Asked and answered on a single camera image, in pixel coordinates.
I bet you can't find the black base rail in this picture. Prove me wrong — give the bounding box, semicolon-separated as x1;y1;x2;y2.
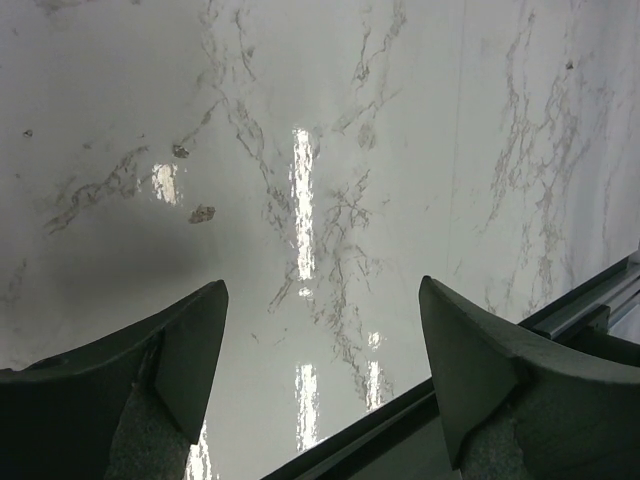
274;255;639;479

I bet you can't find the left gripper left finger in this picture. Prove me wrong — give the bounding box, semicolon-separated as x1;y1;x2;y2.
1;280;229;479

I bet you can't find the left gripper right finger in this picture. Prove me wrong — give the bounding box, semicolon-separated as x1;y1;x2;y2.
419;277;639;479

